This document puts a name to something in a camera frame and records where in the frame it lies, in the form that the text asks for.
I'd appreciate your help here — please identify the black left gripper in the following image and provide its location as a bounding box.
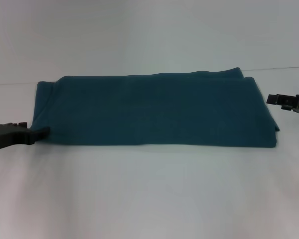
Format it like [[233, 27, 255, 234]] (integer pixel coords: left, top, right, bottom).
[[0, 121, 51, 153]]

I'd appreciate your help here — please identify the teal blue t-shirt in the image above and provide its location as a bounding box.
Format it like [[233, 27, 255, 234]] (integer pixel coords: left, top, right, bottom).
[[29, 66, 281, 149]]

